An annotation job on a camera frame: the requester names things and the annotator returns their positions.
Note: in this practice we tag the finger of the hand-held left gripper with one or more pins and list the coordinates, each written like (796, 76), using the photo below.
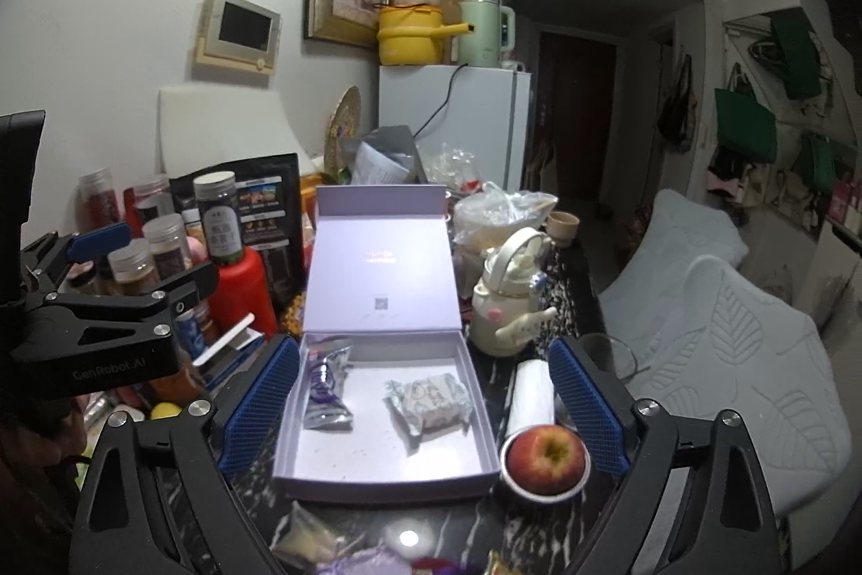
(101, 241)
(192, 287)

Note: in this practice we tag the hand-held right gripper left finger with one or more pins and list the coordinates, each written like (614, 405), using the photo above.
(259, 406)

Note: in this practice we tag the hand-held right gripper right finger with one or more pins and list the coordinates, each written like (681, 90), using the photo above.
(586, 406)

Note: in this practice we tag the orange triangular snack packet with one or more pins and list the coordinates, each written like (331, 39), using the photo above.
(505, 565)

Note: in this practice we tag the lavender gift box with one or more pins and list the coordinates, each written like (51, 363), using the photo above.
(377, 272)

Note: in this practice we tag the red fuzzy ball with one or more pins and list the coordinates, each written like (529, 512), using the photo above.
(439, 568)

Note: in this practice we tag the clear spice jar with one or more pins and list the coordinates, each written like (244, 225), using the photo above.
(135, 272)
(153, 198)
(168, 248)
(101, 198)

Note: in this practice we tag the red bottle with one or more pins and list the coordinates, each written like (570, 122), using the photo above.
(246, 299)

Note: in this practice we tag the blue and white carton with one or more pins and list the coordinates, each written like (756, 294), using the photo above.
(232, 356)

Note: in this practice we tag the clear glass cup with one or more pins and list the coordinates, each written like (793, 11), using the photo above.
(599, 349)

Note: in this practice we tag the white flat stick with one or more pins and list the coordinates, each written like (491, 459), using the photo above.
(225, 338)

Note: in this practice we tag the red apple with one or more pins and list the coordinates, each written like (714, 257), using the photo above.
(545, 460)

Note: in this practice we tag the dark labelled jar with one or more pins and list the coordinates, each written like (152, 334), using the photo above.
(219, 225)

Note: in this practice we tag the purple snack packet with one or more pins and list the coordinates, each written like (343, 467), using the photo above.
(326, 393)

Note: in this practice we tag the yellow lemon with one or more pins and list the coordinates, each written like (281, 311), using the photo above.
(165, 411)

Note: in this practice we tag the orange waffle snack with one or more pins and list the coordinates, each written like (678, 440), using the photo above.
(297, 312)

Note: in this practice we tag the small metal bowl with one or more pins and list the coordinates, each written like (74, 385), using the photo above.
(539, 498)

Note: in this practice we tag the black snack bag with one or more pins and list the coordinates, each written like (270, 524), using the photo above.
(269, 211)

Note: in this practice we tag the cream cartoon water bottle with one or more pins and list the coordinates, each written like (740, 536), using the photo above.
(495, 305)

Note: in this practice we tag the clear pastry packet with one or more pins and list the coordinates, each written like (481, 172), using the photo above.
(306, 538)

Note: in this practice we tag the white pastry packet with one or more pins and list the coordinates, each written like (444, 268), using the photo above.
(431, 406)

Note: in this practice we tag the leaf pattern cushioned chair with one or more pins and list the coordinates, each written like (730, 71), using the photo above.
(741, 373)
(680, 238)

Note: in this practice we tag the white board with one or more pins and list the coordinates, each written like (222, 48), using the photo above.
(222, 127)

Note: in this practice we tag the beige ceramic cup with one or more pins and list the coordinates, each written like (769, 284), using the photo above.
(562, 228)

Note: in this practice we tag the plastic bag of food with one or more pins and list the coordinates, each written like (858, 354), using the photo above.
(491, 218)

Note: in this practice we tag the round woven plate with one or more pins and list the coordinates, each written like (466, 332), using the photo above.
(342, 123)

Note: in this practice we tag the grey mailer bag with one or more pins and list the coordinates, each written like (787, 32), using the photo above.
(394, 144)

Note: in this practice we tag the clear crumpled plastic bag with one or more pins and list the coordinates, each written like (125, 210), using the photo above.
(458, 164)

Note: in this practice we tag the dark wooden door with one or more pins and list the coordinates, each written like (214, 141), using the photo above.
(579, 117)

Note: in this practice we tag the white mini fridge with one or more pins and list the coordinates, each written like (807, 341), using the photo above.
(478, 123)

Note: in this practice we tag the black hanging bag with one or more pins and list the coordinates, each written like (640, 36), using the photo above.
(675, 110)

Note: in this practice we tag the green tote bag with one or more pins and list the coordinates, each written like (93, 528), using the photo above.
(818, 164)
(794, 56)
(744, 127)

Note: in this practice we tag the yellow enamel pot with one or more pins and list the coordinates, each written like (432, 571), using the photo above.
(407, 36)

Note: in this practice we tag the pale green electric kettle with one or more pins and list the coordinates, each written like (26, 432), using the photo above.
(481, 33)

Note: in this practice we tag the wall intercom panel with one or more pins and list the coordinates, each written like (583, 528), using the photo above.
(239, 29)

